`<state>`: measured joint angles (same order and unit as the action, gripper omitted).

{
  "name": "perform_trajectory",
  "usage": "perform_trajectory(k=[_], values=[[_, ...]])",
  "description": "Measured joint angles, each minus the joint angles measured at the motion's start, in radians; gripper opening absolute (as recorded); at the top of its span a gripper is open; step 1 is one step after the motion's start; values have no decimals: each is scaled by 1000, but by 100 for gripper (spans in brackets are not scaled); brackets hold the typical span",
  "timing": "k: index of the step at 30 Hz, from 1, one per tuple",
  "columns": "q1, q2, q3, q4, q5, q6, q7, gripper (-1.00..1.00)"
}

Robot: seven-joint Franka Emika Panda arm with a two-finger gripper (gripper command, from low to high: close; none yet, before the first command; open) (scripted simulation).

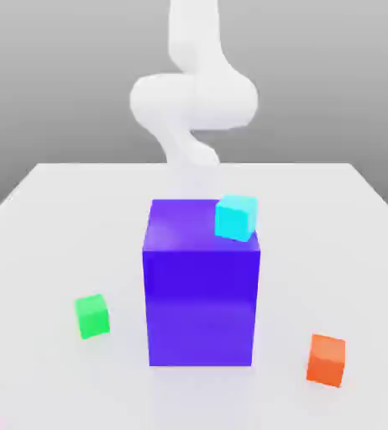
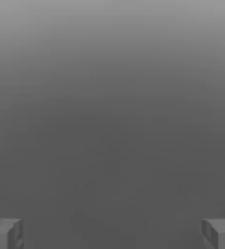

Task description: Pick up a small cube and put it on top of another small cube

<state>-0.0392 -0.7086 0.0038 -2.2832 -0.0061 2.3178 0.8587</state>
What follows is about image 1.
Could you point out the small orange cube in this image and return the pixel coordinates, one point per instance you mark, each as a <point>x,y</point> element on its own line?
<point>325,361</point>

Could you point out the small green cube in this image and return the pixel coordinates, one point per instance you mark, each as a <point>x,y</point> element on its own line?
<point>92,317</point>

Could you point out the large purple box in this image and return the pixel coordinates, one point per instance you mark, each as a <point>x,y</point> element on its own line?
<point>200,302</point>

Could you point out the small cyan cube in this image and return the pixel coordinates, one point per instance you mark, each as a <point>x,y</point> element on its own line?
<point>234,220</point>

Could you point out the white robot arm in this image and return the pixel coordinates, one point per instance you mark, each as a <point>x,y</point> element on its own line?
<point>194,97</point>

